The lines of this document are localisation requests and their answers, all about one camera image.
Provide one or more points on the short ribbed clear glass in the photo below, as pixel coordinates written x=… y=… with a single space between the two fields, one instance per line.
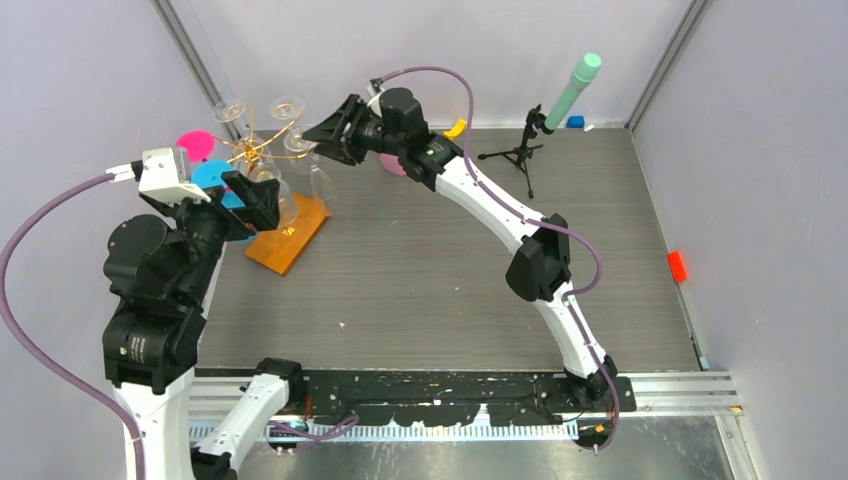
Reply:
x=287 y=206

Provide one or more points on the pink wine glass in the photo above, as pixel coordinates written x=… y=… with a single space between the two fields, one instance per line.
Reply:
x=199 y=145

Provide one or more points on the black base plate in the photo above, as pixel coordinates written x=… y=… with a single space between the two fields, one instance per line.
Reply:
x=407 y=398

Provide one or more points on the yellow block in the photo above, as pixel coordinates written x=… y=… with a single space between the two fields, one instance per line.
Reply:
x=456 y=130

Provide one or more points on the red block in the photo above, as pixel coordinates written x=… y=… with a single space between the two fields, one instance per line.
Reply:
x=677 y=267

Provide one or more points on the clear wine glass back right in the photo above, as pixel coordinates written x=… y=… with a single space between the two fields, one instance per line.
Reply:
x=286 y=108

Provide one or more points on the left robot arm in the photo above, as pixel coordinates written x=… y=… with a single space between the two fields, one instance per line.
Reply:
x=160 y=266

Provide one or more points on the clear wine glass back left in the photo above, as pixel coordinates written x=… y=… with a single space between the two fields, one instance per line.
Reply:
x=228 y=112

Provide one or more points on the pink metronome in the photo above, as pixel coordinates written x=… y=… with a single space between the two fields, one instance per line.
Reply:
x=391 y=164

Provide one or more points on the gold wire glass rack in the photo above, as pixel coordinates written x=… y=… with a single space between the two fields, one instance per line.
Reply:
x=250 y=150

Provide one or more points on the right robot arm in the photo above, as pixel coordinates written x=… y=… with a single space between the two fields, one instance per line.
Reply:
x=539 y=273

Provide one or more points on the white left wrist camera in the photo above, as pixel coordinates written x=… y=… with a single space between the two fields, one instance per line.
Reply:
x=164 y=177

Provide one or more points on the mint green microphone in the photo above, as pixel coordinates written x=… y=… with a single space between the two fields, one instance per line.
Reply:
x=583 y=74

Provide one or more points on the blue block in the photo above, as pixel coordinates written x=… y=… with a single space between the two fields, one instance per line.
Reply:
x=576 y=122

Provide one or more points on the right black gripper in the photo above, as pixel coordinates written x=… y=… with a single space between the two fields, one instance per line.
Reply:
x=351 y=112

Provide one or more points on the tall clear wine glass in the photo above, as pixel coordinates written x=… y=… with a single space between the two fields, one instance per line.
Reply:
x=305 y=158

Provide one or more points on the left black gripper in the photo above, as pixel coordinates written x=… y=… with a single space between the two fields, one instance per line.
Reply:
x=262 y=204

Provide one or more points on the black tripod stand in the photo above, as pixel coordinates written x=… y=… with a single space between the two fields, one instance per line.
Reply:
x=518 y=156

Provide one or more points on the blue wine glass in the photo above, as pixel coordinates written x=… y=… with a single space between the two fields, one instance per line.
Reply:
x=209 y=174

